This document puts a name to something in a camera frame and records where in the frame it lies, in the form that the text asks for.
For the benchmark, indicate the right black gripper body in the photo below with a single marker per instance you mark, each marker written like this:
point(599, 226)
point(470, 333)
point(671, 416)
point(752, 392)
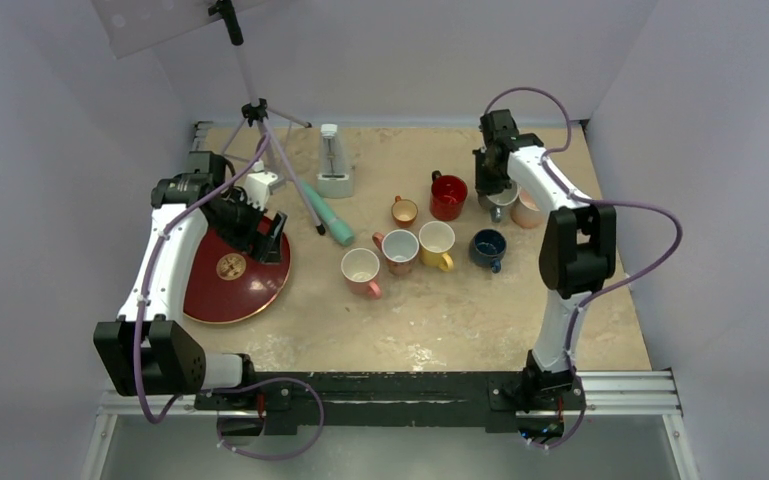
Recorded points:
point(496, 180)

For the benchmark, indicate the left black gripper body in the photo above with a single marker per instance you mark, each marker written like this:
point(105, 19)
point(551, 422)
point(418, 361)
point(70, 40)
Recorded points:
point(237, 225)

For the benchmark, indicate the dark grey mug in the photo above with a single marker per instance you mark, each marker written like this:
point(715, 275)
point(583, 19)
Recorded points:
point(498, 204)

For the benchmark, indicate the light pink mug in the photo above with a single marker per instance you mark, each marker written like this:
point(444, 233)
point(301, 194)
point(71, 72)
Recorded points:
point(525, 213)

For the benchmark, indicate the red mug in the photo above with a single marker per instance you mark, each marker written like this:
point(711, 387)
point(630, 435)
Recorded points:
point(448, 196)

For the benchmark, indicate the blue white mug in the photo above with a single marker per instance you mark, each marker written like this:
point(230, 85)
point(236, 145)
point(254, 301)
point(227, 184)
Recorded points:
point(487, 249)

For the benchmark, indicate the yellow mug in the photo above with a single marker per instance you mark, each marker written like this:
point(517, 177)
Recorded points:
point(437, 239)

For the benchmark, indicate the small orange mug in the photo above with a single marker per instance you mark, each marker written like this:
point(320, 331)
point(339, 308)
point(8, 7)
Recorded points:
point(404, 212)

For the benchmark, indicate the salmon mug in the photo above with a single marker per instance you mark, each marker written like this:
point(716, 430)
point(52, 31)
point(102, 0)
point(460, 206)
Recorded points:
point(400, 248)

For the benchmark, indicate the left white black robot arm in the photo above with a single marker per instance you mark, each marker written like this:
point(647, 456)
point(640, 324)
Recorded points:
point(145, 350)

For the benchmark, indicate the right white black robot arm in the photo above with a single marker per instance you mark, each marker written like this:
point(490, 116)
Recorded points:
point(578, 251)

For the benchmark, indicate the red round tray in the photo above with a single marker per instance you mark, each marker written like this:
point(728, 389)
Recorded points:
point(226, 286)

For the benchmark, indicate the white metronome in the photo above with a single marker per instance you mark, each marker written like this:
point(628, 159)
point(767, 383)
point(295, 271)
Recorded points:
point(335, 178)

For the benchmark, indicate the silver tripod stand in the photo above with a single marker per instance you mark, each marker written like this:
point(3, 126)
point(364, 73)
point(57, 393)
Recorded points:
point(256, 112)

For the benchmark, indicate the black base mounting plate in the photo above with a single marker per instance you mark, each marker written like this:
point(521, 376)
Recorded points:
point(494, 401)

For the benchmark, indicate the white perforated board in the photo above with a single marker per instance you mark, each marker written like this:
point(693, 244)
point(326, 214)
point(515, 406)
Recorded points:
point(134, 25)

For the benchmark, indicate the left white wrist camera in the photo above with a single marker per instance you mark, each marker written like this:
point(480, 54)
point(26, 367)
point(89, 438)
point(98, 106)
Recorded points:
point(258, 188)

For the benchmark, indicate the aluminium frame rail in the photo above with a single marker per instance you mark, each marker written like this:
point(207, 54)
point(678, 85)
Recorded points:
point(631, 428)

